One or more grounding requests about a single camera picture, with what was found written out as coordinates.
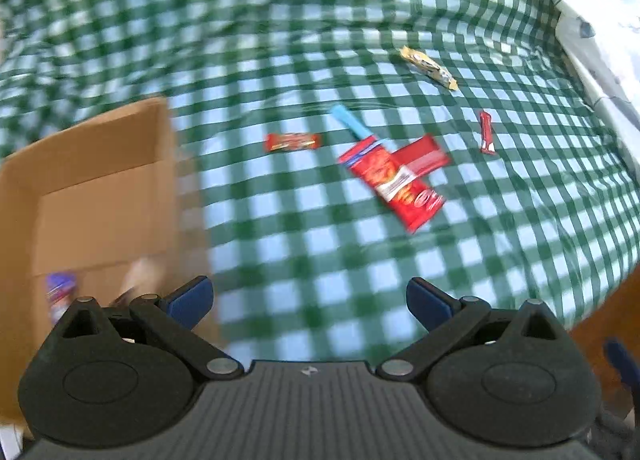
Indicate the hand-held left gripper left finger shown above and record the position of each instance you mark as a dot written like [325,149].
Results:
[192,299]

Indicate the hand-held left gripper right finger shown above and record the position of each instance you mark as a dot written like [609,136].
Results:
[425,301]

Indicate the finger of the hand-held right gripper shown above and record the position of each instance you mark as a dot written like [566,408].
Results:
[617,360]

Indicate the beige cracker packet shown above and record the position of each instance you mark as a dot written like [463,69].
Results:
[140,275]

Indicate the long red snack packet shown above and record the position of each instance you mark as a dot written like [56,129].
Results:
[395,180]

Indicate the cardboard box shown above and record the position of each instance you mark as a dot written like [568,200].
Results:
[100,215]

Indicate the purple candy wrapper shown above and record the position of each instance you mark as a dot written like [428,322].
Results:
[60,295]

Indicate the thin red stick packet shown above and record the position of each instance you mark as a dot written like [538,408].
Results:
[486,132]

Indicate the small red candy wrapper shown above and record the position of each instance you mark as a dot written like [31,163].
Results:
[292,142]

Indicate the blue snack packet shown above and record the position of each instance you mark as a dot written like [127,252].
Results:
[347,120]

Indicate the yellow snack bar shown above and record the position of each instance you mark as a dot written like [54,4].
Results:
[427,66]

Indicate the green checked blanket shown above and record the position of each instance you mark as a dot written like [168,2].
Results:
[300,15]

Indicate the white patterned cloth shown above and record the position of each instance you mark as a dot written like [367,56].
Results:
[600,15]

